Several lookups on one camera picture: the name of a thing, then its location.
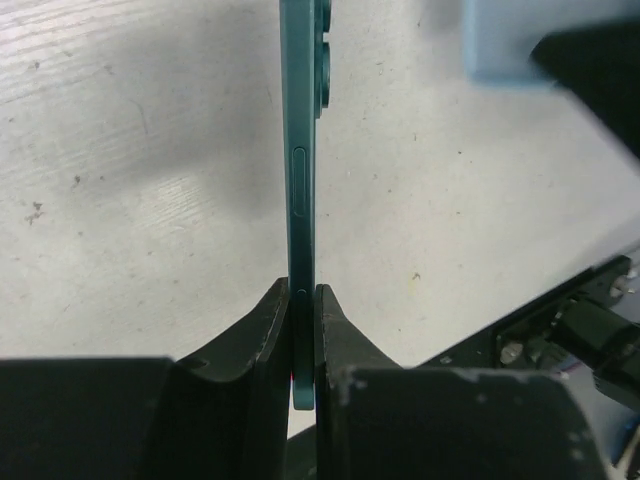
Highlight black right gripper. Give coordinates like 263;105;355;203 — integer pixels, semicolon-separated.
424;254;640;480

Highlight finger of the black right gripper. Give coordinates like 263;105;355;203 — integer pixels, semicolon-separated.
530;17;639;157

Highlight teal smartphone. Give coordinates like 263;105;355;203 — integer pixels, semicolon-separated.
279;0;332;410

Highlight light blue phone case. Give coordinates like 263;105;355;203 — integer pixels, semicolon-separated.
462;0;639;88

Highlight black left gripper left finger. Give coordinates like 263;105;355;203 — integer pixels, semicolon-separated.
1;279;291;479

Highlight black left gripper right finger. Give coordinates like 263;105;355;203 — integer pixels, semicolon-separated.
314;285;603;479

